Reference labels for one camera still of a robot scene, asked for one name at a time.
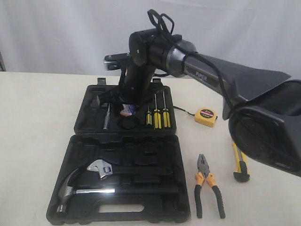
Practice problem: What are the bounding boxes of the right yellow black screwdriver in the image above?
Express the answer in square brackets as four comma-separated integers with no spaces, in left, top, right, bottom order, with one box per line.
[162,91,171,128]

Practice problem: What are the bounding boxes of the black plastic tool case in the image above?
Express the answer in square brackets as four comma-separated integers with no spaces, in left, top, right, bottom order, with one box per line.
[46,78,190,226]

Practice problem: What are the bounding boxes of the orange black combination pliers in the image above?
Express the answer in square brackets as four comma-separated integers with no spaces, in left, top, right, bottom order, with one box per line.
[194,154,226,219]

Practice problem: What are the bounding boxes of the black electrical tape roll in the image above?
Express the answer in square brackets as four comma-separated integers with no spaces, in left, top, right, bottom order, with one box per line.
[120,104,136,117]

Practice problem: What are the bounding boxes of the white backdrop cloth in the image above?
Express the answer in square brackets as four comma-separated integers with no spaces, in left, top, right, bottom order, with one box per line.
[0,0,301,79]

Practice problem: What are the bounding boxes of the middle yellow black screwdriver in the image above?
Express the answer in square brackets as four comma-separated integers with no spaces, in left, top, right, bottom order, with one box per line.
[154,94,162,129]

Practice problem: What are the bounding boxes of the yellow tape measure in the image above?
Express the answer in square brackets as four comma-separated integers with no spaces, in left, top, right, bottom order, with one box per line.
[173,106,218,129]

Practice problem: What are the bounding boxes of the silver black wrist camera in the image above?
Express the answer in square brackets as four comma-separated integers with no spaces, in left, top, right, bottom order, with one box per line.
[103,53,130,71]

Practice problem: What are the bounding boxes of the yellow utility knife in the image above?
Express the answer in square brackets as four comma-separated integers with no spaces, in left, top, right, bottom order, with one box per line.
[232,141,250,183]

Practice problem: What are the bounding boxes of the small yellow black screwdriver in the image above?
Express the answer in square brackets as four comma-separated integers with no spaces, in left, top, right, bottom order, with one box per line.
[146,106,152,125]

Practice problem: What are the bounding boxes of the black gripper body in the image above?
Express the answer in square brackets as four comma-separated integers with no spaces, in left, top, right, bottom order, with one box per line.
[115,61,157,105]

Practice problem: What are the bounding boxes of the adjustable wrench black handle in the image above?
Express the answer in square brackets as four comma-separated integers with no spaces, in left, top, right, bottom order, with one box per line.
[86,159,173,179]

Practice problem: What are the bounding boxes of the steel claw hammer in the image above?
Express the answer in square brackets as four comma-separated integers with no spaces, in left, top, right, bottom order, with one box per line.
[57,169,179,213]

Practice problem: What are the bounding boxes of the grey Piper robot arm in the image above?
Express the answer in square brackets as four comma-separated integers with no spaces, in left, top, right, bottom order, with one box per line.
[103,29,301,176]

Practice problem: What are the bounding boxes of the clear tester screwdriver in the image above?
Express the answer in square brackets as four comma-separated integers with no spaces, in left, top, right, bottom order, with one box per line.
[103,103,111,130]

